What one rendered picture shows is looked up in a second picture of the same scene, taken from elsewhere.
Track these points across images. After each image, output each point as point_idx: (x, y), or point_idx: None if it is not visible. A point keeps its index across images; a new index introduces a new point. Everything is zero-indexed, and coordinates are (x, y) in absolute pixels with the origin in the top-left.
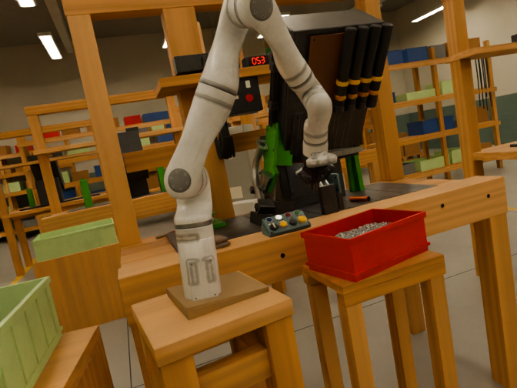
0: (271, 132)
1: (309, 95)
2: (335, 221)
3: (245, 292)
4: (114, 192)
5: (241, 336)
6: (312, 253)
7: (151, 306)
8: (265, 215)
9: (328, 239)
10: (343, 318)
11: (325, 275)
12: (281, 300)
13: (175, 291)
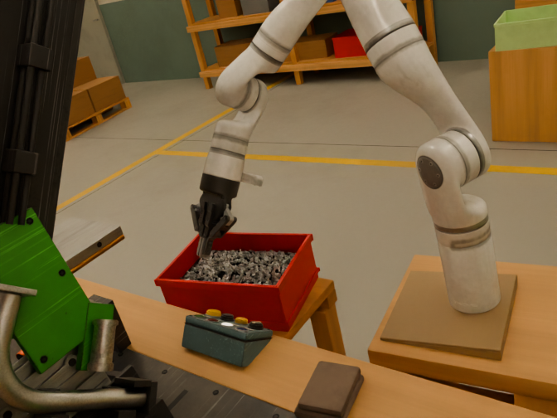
0: (17, 240)
1: (255, 80)
2: (221, 282)
3: (439, 272)
4: None
5: None
6: (288, 301)
7: (538, 350)
8: (157, 397)
9: (299, 256)
10: (332, 320)
11: (304, 307)
12: (424, 256)
13: (496, 328)
